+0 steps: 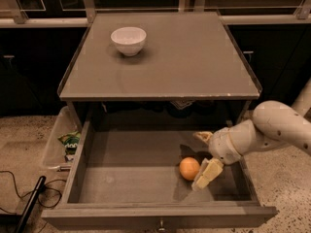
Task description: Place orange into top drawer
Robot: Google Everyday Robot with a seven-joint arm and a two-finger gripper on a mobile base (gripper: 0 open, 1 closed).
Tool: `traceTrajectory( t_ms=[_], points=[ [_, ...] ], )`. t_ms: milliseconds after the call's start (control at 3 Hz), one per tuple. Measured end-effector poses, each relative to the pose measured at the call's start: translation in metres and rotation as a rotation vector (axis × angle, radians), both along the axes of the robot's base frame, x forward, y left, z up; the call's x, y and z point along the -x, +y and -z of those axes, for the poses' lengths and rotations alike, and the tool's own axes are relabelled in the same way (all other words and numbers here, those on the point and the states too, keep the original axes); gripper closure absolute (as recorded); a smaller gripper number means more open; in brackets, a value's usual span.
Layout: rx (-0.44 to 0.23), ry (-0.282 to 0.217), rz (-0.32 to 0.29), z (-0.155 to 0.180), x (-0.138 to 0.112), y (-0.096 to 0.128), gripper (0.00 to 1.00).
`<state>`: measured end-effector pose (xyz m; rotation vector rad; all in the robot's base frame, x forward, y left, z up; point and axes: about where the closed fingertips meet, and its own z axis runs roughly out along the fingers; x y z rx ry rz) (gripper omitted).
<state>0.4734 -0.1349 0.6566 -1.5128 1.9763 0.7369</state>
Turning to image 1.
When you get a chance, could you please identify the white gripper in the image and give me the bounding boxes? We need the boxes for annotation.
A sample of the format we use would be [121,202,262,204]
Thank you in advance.
[191,127,241,191]

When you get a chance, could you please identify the orange fruit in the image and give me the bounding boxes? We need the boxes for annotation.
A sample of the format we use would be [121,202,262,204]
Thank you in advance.
[179,157,200,181]

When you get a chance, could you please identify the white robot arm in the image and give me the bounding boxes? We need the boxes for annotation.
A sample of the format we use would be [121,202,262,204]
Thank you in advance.
[191,79,311,191]

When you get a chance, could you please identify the grey cabinet with top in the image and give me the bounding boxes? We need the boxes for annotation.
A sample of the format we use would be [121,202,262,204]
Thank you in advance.
[56,11,263,132]

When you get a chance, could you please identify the metal drawer knob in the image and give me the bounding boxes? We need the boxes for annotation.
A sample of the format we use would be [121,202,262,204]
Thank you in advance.
[157,220,166,233]

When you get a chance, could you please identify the open grey top drawer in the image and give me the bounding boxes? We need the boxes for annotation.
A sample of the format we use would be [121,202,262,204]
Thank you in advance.
[42,121,277,230]

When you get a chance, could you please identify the white ceramic bowl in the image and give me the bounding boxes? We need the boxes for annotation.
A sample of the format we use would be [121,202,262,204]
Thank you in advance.
[111,27,147,56]

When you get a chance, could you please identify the green snack packet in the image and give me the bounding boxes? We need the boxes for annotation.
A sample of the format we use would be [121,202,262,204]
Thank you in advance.
[58,131,81,162]

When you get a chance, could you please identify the clear plastic bin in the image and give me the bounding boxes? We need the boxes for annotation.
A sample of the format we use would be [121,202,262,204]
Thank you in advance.
[42,107,77,171]

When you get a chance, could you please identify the black bar on floor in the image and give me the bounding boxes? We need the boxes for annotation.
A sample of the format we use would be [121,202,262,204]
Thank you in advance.
[14,176,46,233]

